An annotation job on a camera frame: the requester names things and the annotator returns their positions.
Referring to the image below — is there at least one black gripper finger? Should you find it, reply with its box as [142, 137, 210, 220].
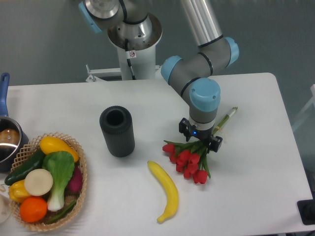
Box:
[179, 118, 190, 142]
[207, 135, 223, 153]

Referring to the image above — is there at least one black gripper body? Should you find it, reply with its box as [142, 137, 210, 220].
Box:
[185, 125, 213, 142]

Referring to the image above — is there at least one red tulip bouquet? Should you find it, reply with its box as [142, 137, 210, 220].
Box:
[161, 106, 239, 185]

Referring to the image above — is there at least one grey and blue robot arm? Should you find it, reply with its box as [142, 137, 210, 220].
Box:
[79, 0, 239, 152]

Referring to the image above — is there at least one dark grey ribbed vase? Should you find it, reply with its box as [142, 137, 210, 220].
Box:
[99, 106, 135, 157]

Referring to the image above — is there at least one yellow banana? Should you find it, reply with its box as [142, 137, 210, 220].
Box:
[147, 161, 179, 224]

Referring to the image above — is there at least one black device at edge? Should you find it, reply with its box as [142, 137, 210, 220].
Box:
[297, 199, 315, 225]

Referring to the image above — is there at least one purple sweet potato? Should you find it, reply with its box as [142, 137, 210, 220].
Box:
[67, 166, 83, 193]

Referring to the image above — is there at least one green bok choy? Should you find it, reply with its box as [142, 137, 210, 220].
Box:
[42, 151, 75, 211]

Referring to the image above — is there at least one yellow squash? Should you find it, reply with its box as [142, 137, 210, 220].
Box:
[39, 136, 79, 163]

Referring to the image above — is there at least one green chili pepper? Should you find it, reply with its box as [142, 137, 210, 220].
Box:
[45, 201, 76, 224]

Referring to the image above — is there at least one green cucumber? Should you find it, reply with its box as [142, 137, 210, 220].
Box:
[4, 149, 46, 186]

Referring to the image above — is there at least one woven wicker basket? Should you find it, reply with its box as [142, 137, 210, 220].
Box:
[9, 132, 88, 232]

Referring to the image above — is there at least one white round radish slice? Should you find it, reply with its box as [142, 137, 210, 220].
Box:
[24, 169, 53, 196]

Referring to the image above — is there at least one orange fruit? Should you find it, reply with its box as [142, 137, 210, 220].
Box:
[19, 196, 48, 223]

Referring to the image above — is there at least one yellow bell pepper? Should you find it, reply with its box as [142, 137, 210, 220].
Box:
[8, 179, 31, 203]

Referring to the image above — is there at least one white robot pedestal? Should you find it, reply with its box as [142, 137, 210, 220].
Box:
[108, 13, 162, 80]

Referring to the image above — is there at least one black cable on pedestal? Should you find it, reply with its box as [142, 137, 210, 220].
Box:
[124, 38, 137, 81]

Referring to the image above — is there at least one white metal base frame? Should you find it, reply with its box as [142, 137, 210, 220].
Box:
[85, 64, 161, 82]

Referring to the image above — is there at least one blue handled saucepan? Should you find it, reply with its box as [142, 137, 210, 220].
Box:
[0, 73, 29, 173]

